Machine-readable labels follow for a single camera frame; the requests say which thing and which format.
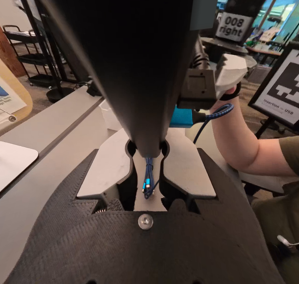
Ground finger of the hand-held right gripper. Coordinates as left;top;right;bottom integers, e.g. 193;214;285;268
215;53;248;100

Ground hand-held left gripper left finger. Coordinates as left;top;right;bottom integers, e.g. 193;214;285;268
77;128;134;199

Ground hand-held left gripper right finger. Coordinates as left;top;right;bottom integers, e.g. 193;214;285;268
161;128;216;200

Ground clear plastic storage box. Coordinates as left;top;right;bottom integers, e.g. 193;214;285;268
98;99;123;132

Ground blue braided cable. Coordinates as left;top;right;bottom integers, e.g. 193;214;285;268
141;103;235;200

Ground black usb hub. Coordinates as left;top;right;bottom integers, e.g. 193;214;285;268
38;0;201;158

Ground person's right forearm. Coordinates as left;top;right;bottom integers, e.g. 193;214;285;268
209;95;295;177

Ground black white marker sign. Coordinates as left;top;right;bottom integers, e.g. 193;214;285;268
248;41;299;132

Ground instruction poster board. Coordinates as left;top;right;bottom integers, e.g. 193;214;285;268
0;59;33;135

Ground black rolling cart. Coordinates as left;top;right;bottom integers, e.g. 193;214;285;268
2;24;62;88

